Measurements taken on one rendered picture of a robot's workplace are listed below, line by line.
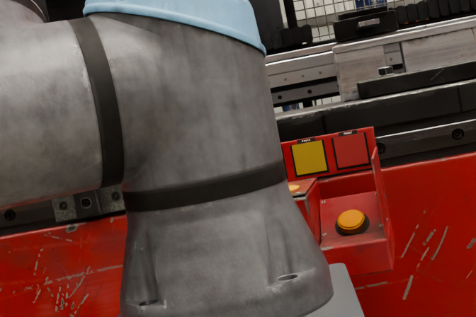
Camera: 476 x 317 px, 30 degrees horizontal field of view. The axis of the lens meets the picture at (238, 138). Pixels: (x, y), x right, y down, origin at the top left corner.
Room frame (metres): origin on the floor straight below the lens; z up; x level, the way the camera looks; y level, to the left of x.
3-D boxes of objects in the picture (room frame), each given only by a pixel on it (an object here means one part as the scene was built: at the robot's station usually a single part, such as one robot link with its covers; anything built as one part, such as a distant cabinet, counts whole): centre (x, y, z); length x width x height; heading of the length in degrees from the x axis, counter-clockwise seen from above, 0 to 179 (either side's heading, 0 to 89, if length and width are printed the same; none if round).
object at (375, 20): (1.68, -0.28, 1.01); 0.26 x 0.12 x 0.05; 173
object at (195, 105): (0.62, 0.04, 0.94); 0.13 x 0.12 x 0.14; 108
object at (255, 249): (0.63, 0.03, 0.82); 0.15 x 0.15 x 0.10
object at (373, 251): (1.23, -0.08, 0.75); 0.20 x 0.16 x 0.18; 79
